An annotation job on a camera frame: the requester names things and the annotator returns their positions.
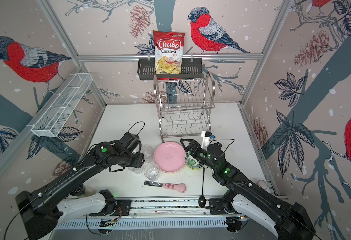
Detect silver two-tier dish rack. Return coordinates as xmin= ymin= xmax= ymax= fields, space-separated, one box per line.
xmin=153 ymin=72 xmax=215 ymax=141

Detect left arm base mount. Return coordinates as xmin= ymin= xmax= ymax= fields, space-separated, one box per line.
xmin=89 ymin=200 xmax=132 ymax=217

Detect pink plate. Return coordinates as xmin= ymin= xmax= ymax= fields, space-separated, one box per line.
xmin=153 ymin=142 xmax=186 ymax=173

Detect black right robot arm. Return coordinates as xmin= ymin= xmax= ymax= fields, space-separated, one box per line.
xmin=182 ymin=139 xmax=315 ymax=240

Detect black wall basket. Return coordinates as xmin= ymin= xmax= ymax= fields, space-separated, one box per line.
xmin=137 ymin=58 xmax=203 ymax=81

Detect red cassava chips bag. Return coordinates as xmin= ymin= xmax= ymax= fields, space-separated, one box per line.
xmin=153 ymin=31 xmax=185 ymax=75

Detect pink cat paw spatula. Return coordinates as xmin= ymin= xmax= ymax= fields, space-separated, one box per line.
xmin=144 ymin=181 xmax=186 ymax=194

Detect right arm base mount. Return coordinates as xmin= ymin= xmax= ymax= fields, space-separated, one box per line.
xmin=205 ymin=198 xmax=244 ymax=215

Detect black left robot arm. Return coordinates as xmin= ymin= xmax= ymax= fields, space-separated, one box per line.
xmin=15 ymin=132 xmax=144 ymax=240

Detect black spoon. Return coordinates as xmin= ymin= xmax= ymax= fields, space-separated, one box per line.
xmin=198 ymin=168 xmax=206 ymax=208

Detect black lid jar left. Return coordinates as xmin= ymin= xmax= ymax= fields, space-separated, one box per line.
xmin=70 ymin=185 xmax=95 ymax=198

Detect amber glass jar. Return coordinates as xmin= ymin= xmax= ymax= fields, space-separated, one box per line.
xmin=256 ymin=180 xmax=268 ymax=190

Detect green leaf pattern bowl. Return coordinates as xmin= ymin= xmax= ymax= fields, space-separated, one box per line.
xmin=185 ymin=152 xmax=202 ymax=170

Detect white wire mesh shelf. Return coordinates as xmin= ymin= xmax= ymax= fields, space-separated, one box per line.
xmin=31 ymin=73 xmax=93 ymax=137

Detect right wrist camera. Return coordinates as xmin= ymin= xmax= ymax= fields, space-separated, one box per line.
xmin=201 ymin=131 xmax=215 ymax=150

